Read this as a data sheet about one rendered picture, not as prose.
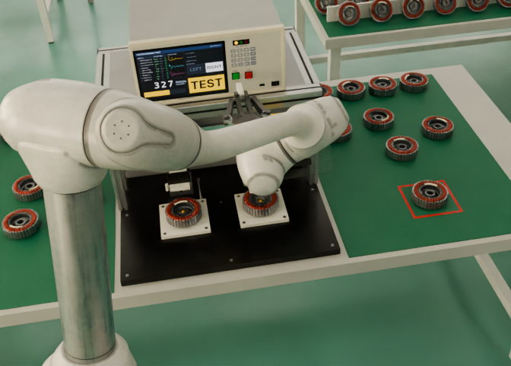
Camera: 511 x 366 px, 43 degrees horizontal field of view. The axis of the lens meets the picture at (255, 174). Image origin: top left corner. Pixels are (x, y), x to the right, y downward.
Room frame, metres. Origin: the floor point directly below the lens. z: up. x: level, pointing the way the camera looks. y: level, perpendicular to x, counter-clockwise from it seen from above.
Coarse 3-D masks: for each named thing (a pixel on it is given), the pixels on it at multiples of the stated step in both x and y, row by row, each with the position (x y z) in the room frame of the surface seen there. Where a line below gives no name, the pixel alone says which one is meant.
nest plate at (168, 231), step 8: (200, 200) 1.58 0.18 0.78; (160, 208) 1.55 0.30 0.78; (160, 216) 1.52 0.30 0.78; (160, 224) 1.48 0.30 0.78; (168, 224) 1.48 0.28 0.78; (200, 224) 1.47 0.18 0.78; (208, 224) 1.47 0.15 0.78; (168, 232) 1.44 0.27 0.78; (176, 232) 1.44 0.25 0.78; (184, 232) 1.44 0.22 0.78; (192, 232) 1.44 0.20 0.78; (200, 232) 1.44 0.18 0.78; (208, 232) 1.44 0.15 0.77
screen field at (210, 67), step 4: (196, 64) 1.65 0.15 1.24; (200, 64) 1.65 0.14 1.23; (204, 64) 1.65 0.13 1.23; (208, 64) 1.65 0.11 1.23; (212, 64) 1.65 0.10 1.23; (216, 64) 1.66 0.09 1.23; (220, 64) 1.66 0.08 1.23; (188, 68) 1.65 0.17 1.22; (192, 68) 1.65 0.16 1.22; (196, 68) 1.65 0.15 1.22; (200, 68) 1.65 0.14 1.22; (204, 68) 1.65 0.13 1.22; (208, 68) 1.65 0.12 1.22; (212, 68) 1.65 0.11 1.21; (216, 68) 1.65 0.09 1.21; (220, 68) 1.66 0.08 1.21; (188, 72) 1.65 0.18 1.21; (192, 72) 1.65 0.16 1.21; (196, 72) 1.65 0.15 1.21; (200, 72) 1.65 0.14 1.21; (204, 72) 1.65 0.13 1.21
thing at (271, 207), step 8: (248, 192) 1.57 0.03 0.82; (248, 200) 1.53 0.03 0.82; (256, 200) 1.54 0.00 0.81; (264, 200) 1.53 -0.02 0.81; (272, 200) 1.52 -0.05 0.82; (248, 208) 1.50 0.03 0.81; (256, 208) 1.49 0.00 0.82; (264, 208) 1.49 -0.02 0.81; (272, 208) 1.49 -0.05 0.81; (256, 216) 1.48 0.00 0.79; (264, 216) 1.48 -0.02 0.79
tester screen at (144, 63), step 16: (192, 48) 1.65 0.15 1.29; (208, 48) 1.65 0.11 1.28; (144, 64) 1.63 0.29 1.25; (160, 64) 1.64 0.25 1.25; (176, 64) 1.64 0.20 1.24; (192, 64) 1.65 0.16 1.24; (144, 80) 1.63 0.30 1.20; (160, 80) 1.64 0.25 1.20; (176, 80) 1.64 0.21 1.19; (224, 80) 1.66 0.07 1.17; (160, 96) 1.63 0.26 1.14; (176, 96) 1.64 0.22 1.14
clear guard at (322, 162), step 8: (256, 112) 1.64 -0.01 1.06; (272, 112) 1.64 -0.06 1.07; (280, 112) 1.64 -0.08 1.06; (320, 152) 1.44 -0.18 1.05; (328, 152) 1.44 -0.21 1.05; (312, 160) 1.43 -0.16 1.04; (320, 160) 1.43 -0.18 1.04; (328, 160) 1.43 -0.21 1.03; (296, 168) 1.41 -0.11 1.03; (304, 168) 1.41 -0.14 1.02; (312, 168) 1.41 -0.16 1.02; (320, 168) 1.41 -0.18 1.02; (328, 168) 1.41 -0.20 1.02; (288, 176) 1.40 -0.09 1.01; (296, 176) 1.40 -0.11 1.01; (304, 176) 1.40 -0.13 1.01
